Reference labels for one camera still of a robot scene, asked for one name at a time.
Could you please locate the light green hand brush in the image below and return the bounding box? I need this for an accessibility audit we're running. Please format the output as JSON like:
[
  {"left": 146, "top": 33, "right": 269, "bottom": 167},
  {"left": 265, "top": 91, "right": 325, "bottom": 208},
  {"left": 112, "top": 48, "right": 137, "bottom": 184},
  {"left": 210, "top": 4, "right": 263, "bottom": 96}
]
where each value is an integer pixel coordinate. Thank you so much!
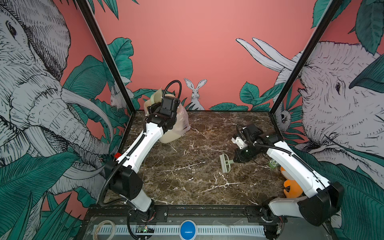
[{"left": 220, "top": 154, "right": 234, "bottom": 173}]

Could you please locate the light green dustpan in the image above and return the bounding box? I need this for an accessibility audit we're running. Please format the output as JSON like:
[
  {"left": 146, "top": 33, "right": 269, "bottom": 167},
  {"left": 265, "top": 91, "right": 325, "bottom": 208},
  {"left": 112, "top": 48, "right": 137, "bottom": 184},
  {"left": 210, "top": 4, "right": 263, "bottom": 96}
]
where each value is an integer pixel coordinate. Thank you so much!
[{"left": 150, "top": 89, "right": 163, "bottom": 105}]

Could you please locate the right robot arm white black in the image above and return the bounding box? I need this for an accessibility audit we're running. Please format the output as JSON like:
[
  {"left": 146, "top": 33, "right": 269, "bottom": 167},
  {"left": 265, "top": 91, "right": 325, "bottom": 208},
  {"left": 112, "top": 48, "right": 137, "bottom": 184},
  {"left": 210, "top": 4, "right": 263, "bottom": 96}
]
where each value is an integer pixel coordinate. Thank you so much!
[{"left": 222, "top": 124, "right": 345, "bottom": 226}]

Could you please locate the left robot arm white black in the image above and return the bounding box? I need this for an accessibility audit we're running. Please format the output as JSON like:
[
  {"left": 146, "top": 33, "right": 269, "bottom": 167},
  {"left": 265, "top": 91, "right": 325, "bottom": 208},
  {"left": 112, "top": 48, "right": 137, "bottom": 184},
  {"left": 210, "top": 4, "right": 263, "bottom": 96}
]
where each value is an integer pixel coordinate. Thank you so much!
[{"left": 98, "top": 96, "right": 180, "bottom": 222}]

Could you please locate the orange plush toy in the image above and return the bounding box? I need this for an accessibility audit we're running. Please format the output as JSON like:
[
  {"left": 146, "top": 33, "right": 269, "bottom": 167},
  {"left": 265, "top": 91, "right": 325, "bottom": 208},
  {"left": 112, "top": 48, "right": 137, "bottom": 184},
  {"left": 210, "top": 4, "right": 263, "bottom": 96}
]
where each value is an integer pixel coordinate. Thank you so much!
[{"left": 280, "top": 167, "right": 303, "bottom": 199}]

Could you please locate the coiled clear cable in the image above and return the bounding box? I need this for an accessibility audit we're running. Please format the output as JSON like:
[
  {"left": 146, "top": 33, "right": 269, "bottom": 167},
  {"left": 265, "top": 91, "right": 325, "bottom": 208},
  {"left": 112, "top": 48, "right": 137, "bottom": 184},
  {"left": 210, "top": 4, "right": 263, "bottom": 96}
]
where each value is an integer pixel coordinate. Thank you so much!
[{"left": 92, "top": 220, "right": 117, "bottom": 240}]

